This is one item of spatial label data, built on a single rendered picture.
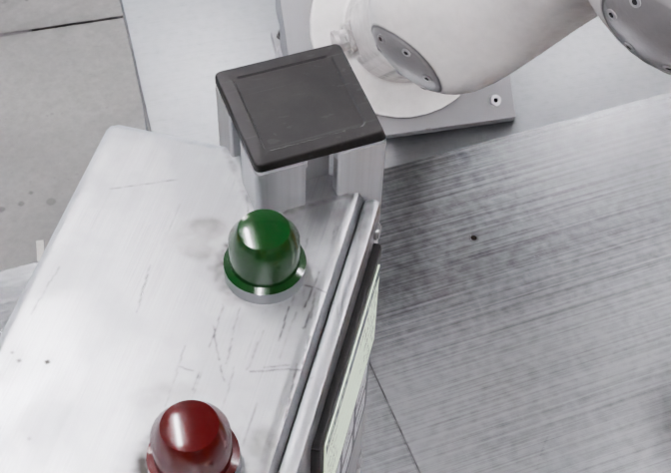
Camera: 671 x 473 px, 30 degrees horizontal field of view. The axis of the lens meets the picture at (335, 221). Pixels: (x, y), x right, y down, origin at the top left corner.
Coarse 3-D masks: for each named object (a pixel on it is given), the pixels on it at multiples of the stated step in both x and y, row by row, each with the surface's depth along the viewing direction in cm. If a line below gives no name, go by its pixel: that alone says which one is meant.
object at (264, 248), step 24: (264, 216) 38; (240, 240) 38; (264, 240) 37; (288, 240) 38; (240, 264) 38; (264, 264) 38; (288, 264) 38; (240, 288) 38; (264, 288) 38; (288, 288) 38
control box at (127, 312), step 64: (128, 128) 43; (128, 192) 41; (192, 192) 41; (320, 192) 42; (64, 256) 40; (128, 256) 40; (192, 256) 40; (320, 256) 40; (64, 320) 38; (128, 320) 38; (192, 320) 38; (256, 320) 38; (320, 320) 39; (0, 384) 37; (64, 384) 37; (128, 384) 37; (192, 384) 37; (256, 384) 37; (320, 384) 38; (0, 448) 35; (64, 448) 35; (128, 448) 35; (256, 448) 35
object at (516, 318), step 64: (576, 128) 133; (640, 128) 133; (384, 192) 127; (448, 192) 127; (512, 192) 127; (576, 192) 127; (640, 192) 127; (384, 256) 121; (448, 256) 122; (512, 256) 122; (576, 256) 122; (640, 256) 122; (0, 320) 116; (384, 320) 117; (448, 320) 117; (512, 320) 117; (576, 320) 117; (640, 320) 117; (384, 384) 112; (448, 384) 112; (512, 384) 113; (576, 384) 113; (640, 384) 113; (384, 448) 108; (448, 448) 108; (512, 448) 108; (576, 448) 109; (640, 448) 109
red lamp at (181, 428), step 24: (168, 408) 34; (192, 408) 34; (216, 408) 34; (168, 432) 33; (192, 432) 33; (216, 432) 33; (168, 456) 33; (192, 456) 33; (216, 456) 33; (240, 456) 35
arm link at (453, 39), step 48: (384, 0) 90; (432, 0) 86; (480, 0) 83; (528, 0) 80; (576, 0) 76; (624, 0) 55; (384, 48) 93; (432, 48) 89; (480, 48) 87; (528, 48) 85
